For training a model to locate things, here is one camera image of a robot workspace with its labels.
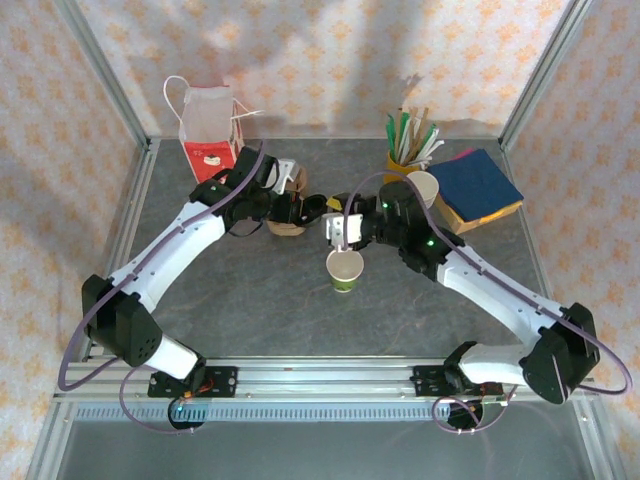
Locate green paper cup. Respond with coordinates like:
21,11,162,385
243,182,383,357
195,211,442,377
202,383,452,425
325,248,365,295

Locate red white paper bag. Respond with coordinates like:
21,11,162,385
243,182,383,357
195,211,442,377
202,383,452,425
163,74,266,185

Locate blue napkin stack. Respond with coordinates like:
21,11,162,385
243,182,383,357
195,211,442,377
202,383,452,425
426,148,525,224

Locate green plastic straw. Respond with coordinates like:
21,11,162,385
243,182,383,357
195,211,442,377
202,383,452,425
384,113,400,164
398,110,412,162

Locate yellow napkin stack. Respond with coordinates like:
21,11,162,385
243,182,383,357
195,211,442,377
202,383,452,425
432,192,525,236

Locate grey metal lower panel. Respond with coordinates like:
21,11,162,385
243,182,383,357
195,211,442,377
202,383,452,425
54,420,596,480

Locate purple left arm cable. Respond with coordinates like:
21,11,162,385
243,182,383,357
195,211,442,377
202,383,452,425
58,139,266,392

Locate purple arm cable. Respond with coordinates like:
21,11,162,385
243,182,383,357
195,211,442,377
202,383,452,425
347,172,633,396
58,139,266,392

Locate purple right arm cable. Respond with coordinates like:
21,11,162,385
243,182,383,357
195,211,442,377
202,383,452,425
347,172,633,396

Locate aluminium table side rail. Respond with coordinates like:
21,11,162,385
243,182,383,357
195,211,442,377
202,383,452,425
79,138,162,361
499,139,571,361

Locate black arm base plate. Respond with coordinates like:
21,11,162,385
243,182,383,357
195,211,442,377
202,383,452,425
412,364,504,400
148,366,239,400

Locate aluminium mounting rail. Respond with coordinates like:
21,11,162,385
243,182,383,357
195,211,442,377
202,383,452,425
52,355,599,401

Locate aluminium frame post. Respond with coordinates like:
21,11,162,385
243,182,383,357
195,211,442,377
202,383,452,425
499,0,597,151
53,0,152,151

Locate grey slotted cable duct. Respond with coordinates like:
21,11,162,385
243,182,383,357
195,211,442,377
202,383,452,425
74,402,584,422

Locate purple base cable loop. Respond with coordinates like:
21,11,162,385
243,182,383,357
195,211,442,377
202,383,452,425
119,368,197,436
432,395,519,435

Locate aluminium frame leg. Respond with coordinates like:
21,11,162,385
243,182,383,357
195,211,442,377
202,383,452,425
573,399,617,480
27,399,76,480

